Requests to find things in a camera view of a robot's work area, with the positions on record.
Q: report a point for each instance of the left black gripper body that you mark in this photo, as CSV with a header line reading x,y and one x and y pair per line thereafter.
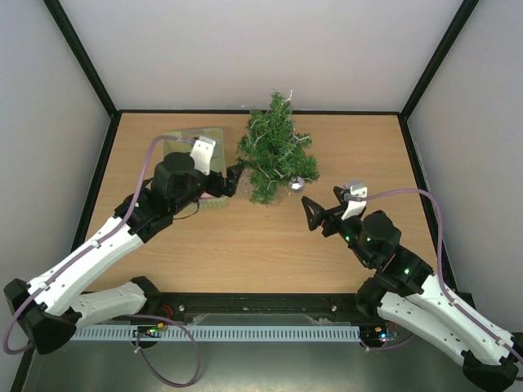
x,y
216,189

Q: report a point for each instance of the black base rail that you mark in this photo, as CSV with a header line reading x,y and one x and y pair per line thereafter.
x,y
183,307

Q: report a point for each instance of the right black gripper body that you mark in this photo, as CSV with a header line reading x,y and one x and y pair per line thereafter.
x,y
331,218

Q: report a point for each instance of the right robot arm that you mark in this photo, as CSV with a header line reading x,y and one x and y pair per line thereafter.
x,y
407,291

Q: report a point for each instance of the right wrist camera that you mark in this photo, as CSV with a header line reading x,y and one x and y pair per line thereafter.
x,y
353,194

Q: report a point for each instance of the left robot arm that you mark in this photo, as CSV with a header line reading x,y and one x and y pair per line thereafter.
x,y
50,308

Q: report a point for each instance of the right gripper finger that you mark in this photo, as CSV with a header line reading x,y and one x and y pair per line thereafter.
x,y
339,193
315,214

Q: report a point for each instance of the small green christmas tree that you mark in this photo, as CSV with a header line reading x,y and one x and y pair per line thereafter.
x,y
273,151

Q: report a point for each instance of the white slotted cable duct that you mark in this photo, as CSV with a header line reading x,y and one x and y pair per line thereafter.
x,y
221,333

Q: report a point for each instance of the green plastic basket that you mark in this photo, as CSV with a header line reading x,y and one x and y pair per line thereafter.
x,y
183,140

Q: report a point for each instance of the silver ball ornament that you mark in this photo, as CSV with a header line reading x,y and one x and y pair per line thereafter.
x,y
296,184

